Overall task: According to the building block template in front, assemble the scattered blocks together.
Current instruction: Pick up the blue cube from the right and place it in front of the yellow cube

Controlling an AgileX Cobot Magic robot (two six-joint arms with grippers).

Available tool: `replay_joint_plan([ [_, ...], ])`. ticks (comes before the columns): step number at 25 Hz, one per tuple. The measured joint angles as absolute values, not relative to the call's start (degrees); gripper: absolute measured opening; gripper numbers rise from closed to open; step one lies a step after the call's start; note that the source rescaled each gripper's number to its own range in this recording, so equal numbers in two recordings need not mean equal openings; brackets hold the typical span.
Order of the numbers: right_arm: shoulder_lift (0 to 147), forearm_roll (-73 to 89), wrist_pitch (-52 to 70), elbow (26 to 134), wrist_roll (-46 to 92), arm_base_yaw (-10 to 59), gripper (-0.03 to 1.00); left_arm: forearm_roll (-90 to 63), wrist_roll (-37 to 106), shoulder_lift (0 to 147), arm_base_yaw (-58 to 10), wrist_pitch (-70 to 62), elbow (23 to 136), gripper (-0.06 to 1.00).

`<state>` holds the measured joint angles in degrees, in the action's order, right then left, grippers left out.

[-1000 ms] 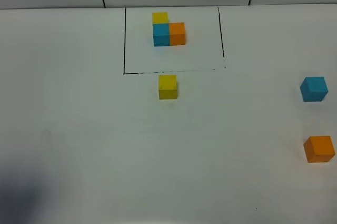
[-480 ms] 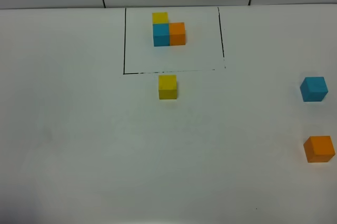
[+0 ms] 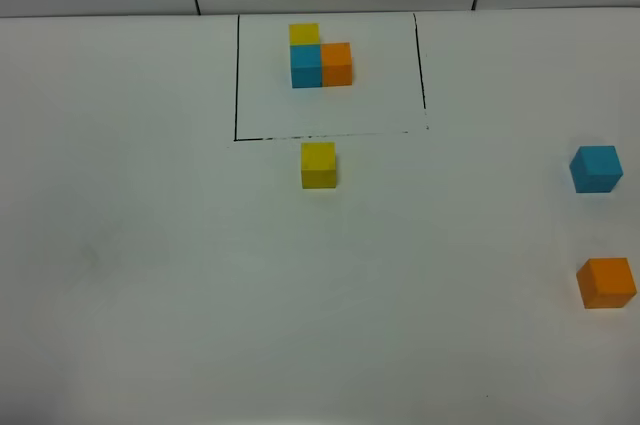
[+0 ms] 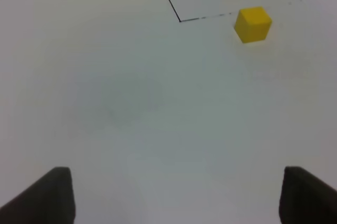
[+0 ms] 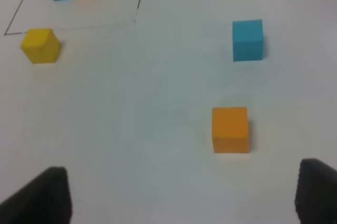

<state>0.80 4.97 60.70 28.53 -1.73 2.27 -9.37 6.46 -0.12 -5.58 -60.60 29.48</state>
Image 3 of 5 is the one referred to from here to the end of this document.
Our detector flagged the orange template cube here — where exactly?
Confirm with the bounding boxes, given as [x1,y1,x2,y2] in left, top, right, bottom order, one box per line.
[321,42,353,87]

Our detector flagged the blue template cube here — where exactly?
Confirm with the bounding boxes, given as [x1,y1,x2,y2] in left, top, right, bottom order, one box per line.
[290,44,323,89]

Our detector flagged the yellow template cube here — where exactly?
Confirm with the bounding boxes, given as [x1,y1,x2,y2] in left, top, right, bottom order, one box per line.
[289,23,321,46]

